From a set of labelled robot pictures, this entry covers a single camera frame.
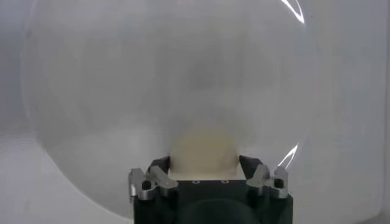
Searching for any white round plate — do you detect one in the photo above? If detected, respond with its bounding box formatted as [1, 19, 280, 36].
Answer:
[19, 0, 317, 220]

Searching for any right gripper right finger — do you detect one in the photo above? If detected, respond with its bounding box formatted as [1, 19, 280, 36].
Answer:
[239, 155, 289, 200]

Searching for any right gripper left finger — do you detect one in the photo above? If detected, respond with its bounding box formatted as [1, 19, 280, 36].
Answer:
[127, 155, 180, 204]

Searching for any white steamed baozi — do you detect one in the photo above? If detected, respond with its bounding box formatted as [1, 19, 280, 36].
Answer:
[169, 127, 240, 180]

